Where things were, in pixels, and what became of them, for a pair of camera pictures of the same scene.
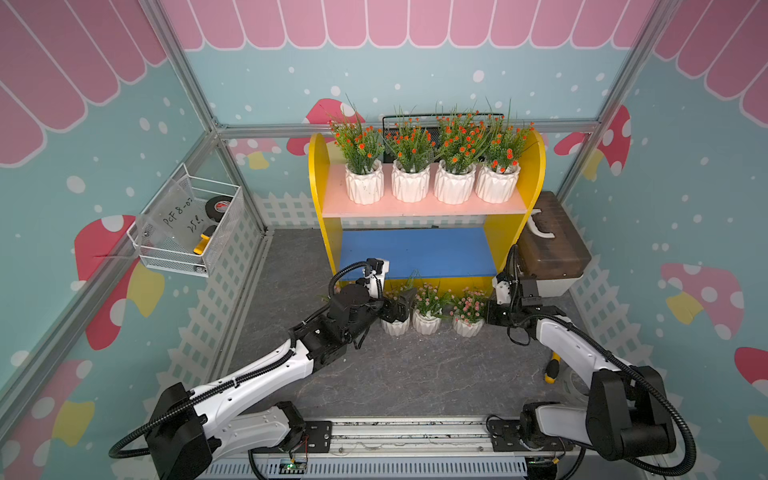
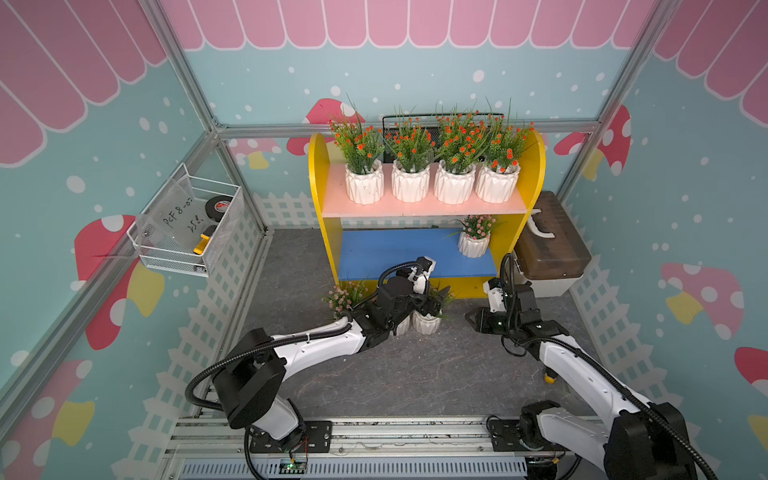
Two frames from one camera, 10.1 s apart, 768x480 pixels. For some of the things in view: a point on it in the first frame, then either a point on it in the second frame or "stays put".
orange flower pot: [409, 143] stays put
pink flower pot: [467, 313] -> [475, 237]
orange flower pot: [360, 143] stays put
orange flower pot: [497, 178] stays put
